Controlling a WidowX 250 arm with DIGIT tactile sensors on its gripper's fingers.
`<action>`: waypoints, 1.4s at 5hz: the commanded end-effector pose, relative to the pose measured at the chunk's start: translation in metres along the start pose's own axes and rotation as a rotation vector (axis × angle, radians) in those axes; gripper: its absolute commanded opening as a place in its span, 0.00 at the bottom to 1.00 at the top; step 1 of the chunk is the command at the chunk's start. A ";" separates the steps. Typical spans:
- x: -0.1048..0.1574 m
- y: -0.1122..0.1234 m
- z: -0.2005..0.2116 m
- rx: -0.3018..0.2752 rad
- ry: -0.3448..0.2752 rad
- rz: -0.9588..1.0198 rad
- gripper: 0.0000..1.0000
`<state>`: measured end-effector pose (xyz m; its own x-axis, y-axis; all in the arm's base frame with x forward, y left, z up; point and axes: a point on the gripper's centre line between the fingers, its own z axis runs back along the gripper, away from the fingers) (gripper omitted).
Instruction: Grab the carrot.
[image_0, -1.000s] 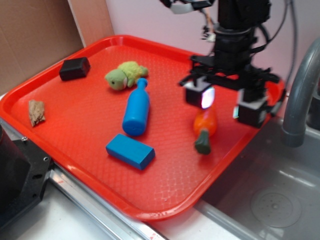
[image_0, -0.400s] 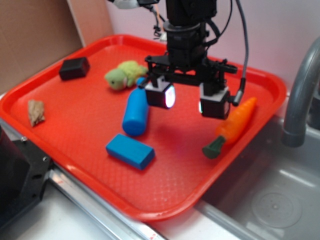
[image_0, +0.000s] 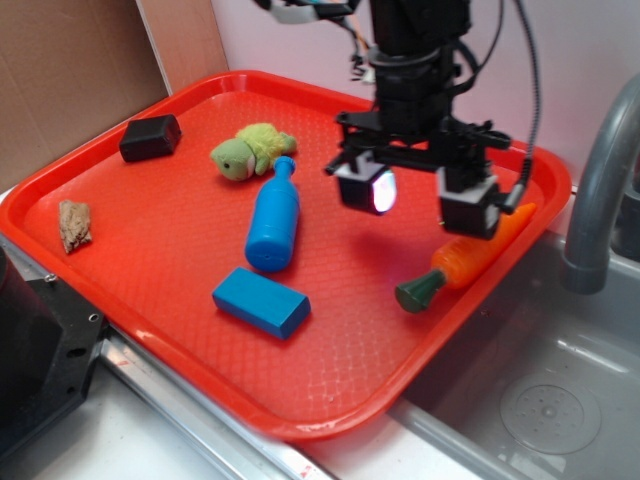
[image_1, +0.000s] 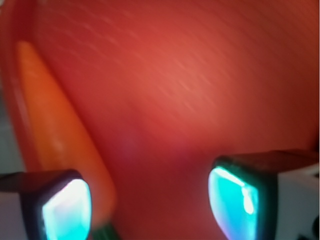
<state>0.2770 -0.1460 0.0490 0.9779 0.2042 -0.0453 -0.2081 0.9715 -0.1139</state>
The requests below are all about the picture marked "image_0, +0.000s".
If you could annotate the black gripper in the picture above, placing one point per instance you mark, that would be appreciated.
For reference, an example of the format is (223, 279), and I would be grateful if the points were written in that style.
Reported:
(411, 125)

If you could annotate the orange toy carrot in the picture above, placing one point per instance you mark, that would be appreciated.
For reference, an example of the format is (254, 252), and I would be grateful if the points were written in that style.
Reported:
(461, 261)

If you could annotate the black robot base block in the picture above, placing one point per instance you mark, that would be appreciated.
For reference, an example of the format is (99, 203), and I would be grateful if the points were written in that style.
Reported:
(50, 337)

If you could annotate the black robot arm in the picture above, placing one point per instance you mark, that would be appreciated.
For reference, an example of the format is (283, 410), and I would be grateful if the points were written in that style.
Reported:
(413, 27)

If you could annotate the blue toy bottle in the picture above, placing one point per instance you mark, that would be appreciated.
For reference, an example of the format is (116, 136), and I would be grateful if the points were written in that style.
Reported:
(270, 241)

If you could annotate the green plush turtle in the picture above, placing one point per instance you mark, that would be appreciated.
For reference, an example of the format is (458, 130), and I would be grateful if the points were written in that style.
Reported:
(253, 151)

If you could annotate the grey toy faucet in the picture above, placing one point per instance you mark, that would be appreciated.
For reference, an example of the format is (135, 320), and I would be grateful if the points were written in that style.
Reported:
(605, 215)

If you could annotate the blue rectangular block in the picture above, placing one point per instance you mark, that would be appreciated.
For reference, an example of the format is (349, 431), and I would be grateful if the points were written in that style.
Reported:
(261, 302)

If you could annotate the red plastic tray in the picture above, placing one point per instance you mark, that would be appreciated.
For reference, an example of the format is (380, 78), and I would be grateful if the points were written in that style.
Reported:
(167, 231)

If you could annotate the grey toy sink basin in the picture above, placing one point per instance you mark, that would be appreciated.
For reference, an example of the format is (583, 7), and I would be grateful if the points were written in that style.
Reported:
(539, 382)

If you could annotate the black rectangular block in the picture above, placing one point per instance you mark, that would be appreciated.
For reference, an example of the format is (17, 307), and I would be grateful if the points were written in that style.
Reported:
(150, 138)

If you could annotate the tan wood chunk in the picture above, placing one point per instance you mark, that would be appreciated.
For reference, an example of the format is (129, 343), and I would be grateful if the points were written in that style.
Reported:
(74, 223)

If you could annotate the brown cardboard panel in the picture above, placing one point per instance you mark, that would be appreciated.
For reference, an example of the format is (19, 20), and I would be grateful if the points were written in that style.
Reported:
(71, 70)

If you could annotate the aluminium frame rail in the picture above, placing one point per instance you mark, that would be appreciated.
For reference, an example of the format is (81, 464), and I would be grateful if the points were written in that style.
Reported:
(140, 422)

